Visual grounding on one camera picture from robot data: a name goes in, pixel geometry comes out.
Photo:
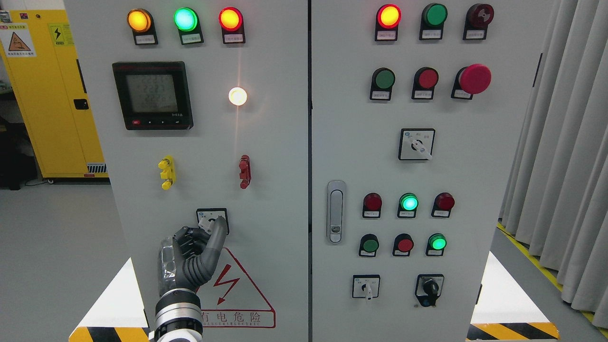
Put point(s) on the white rotary switch door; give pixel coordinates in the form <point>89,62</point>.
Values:
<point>206,217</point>

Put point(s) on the dark red indicator middle left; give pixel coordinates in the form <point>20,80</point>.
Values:
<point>371,207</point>

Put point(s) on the dark red indicator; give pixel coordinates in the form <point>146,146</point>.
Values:
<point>371,207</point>
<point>443,205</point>

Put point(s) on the small clear indicator lamp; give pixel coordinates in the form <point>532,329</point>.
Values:
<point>237,96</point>

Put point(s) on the green lit indicator middle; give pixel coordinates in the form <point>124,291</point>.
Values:
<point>407,206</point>

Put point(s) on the green lit indicator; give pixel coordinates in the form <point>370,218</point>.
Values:
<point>407,206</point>
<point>188,24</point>

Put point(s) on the green push button upper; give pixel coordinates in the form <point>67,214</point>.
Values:
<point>382,81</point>

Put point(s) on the grey left cabinet door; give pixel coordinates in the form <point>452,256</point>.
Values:
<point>268,220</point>

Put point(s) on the grey cabinet door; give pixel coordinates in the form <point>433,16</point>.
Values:
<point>356,140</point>
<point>268,220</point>

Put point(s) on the red push button lower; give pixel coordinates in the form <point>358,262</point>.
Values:
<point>403,245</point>

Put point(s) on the red push button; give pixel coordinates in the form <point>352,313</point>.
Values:
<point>424,82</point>
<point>403,245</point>

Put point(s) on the grey right cabinet door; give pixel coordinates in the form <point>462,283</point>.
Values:
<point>356,140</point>

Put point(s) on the dark red indicator middle right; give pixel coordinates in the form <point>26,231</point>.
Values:
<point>443,205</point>

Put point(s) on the red electrical hazard sticker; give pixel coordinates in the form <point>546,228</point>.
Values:
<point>231,299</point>

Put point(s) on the green lit push button lower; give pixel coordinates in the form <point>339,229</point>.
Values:
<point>436,245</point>

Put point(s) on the red push button upper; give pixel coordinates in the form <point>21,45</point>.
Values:
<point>424,82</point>

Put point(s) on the red lit indicator left door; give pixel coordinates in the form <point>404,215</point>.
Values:
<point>232,26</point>

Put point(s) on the red lit indicator door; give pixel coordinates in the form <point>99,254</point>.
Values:
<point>232,26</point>
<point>387,21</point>

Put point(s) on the black digital power meter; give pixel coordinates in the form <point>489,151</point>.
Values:
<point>154,95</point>

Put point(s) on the red lit indicator right door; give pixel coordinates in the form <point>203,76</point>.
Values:
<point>387,21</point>

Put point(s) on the green lit indicator top left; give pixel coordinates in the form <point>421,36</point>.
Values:
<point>188,24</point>

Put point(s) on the red mushroom emergency stop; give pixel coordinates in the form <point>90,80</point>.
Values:
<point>471,80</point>

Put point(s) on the green unlit indicator top right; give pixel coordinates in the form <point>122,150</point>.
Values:
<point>432,21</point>

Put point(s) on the amber indicator light top left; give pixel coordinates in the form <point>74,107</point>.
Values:
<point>142,27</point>

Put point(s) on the dark red buzzer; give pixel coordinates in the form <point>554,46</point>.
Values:
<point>477,21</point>

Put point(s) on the left striped cabinet base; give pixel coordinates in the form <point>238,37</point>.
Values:
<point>117,315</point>

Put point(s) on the striped cabinet base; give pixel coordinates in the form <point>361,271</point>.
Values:
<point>505,313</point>
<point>117,315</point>

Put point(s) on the right striped cabinet base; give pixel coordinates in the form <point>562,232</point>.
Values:
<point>505,313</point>

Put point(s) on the grey curtain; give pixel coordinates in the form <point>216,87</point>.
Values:
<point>556,200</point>

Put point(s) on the yellow safety cabinet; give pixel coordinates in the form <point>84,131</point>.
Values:
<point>42,62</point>

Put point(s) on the silver cabinet door handle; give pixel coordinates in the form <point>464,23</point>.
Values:
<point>335,193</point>

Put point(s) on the white rotary switch upper right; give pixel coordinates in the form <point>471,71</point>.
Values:
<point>416,144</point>

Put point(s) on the white rotary switch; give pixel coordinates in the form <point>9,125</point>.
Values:
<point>416,144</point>
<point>365,286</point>

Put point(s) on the white rotary switch lower right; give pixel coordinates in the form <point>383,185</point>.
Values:
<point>365,286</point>

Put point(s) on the black selector knob switch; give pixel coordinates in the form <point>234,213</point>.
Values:
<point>429,288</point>

